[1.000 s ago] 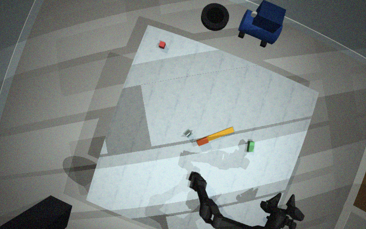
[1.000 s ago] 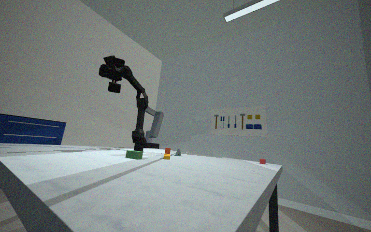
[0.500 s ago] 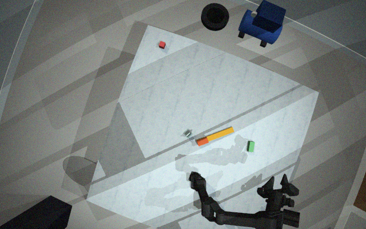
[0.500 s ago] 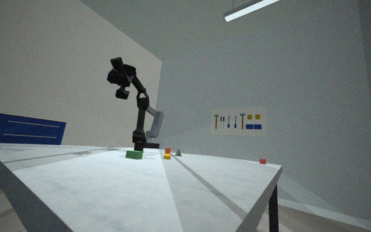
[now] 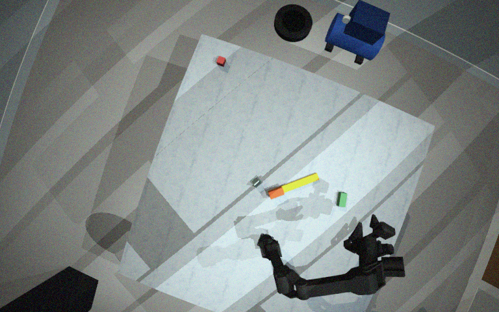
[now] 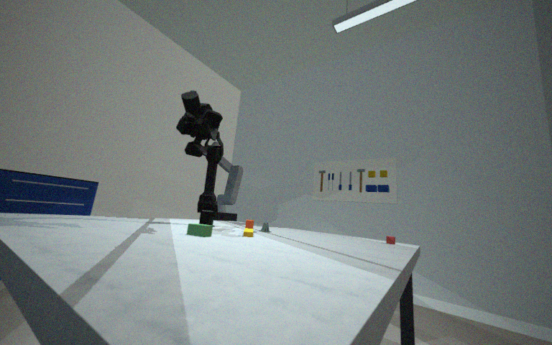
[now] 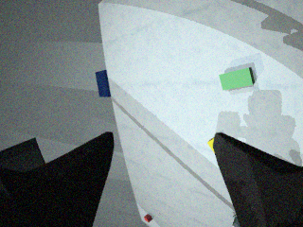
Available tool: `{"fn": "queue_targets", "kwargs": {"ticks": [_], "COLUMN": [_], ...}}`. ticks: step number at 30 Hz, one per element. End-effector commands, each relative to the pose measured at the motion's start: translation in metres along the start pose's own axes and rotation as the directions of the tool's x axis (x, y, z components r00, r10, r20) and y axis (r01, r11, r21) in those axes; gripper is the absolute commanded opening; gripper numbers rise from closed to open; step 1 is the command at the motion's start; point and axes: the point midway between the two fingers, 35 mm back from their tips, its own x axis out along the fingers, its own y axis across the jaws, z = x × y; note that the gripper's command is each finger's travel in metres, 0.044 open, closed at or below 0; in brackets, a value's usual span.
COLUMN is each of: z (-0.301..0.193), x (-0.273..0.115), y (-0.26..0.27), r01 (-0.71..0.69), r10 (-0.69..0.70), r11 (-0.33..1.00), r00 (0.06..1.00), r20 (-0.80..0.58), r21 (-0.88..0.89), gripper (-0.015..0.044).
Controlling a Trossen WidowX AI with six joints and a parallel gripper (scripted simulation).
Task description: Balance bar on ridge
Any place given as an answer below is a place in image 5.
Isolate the small red block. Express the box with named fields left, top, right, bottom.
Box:
left=217, top=56, right=226, bottom=67

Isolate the green block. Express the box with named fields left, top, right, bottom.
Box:
left=337, top=192, right=347, bottom=207

